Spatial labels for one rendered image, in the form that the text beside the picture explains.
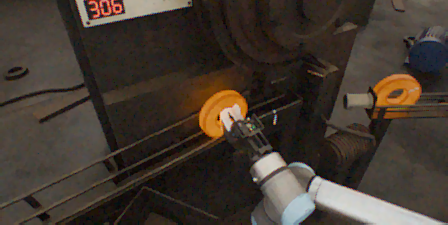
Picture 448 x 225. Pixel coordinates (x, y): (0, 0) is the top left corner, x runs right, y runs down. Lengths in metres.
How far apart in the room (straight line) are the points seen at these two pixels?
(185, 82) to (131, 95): 0.15
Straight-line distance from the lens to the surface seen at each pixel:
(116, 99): 0.76
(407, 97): 1.19
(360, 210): 0.82
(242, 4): 0.62
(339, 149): 1.14
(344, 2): 0.77
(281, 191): 0.69
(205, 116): 0.80
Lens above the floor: 1.30
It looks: 39 degrees down
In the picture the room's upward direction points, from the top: straight up
